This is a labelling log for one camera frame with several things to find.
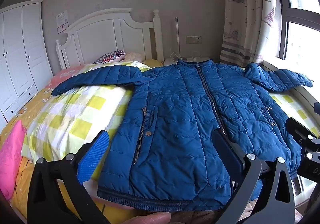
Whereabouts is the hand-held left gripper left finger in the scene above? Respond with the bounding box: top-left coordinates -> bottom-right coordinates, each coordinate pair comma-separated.
26,129 -> 110,224

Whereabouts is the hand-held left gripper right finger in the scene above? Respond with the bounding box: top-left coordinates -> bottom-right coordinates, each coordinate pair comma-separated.
211,128 -> 297,224

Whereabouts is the blue quilted jacket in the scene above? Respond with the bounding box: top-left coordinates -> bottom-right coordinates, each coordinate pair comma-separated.
51,60 -> 314,212

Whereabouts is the person's left hand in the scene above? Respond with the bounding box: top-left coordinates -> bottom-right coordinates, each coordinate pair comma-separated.
117,211 -> 172,224

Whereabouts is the white window sill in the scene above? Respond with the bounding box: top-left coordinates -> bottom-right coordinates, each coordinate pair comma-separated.
260,59 -> 320,117

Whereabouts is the yellow white checked bedsheet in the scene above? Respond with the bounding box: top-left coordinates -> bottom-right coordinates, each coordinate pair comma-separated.
21,60 -> 320,165

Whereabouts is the beige plaid robe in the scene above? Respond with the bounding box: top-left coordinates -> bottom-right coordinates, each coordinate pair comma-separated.
170,201 -> 250,224

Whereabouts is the yellow pink floral quilt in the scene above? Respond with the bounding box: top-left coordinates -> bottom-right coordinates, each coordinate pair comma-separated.
0,64 -> 175,223

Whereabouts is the bright pink cloth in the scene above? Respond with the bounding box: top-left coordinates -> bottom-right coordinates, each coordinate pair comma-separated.
0,120 -> 27,200

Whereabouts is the window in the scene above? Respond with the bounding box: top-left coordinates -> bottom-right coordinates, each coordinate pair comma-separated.
274,0 -> 320,62

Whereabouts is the white nightstand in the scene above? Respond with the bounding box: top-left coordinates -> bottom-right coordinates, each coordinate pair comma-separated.
164,56 -> 213,67

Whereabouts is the patterned round cushion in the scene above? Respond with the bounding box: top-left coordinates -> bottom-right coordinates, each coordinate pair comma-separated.
93,50 -> 126,64

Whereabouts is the pale pink pillow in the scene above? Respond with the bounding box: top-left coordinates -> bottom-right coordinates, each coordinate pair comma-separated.
122,52 -> 145,63

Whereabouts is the yellow pillow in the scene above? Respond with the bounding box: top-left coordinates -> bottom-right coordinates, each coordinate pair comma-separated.
142,58 -> 163,68

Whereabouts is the sailboat print curtain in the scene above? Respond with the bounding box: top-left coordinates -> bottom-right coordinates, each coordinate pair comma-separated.
219,0 -> 283,68

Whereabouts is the slim white pole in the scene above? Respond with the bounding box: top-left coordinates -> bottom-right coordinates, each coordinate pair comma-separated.
175,17 -> 181,61

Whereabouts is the white wooden headboard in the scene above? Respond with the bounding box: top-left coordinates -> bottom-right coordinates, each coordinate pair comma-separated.
55,8 -> 164,70

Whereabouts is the white wardrobe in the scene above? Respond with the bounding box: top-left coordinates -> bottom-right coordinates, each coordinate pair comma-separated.
0,0 -> 54,125

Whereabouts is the white cable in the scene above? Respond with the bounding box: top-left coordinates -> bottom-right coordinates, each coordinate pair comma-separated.
167,51 -> 200,61

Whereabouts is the white wall notice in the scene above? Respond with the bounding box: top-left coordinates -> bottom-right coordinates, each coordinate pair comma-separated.
56,10 -> 69,26

